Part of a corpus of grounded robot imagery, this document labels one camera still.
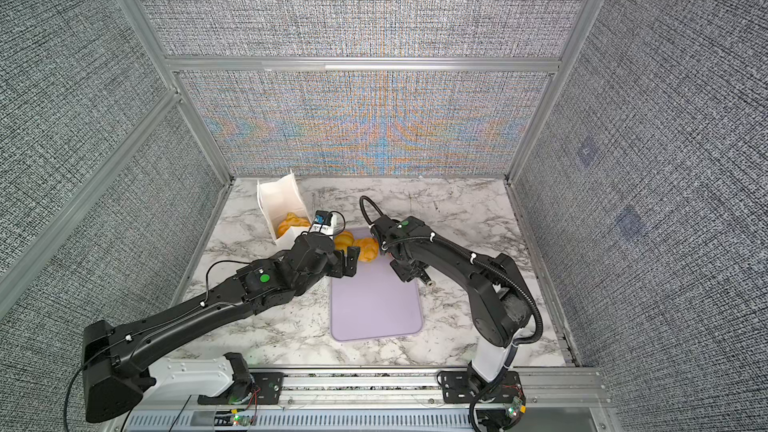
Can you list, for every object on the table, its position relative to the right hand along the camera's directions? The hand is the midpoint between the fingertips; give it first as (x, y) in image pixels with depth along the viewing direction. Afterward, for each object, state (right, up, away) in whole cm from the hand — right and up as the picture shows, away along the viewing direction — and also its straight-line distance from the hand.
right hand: (417, 266), depth 87 cm
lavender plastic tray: (-12, -12, +3) cm, 17 cm away
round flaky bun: (-14, +4, +7) cm, 17 cm away
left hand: (-19, +7, -13) cm, 24 cm away
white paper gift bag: (-41, +16, +8) cm, 45 cm away
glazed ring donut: (-38, +13, +6) cm, 41 cm away
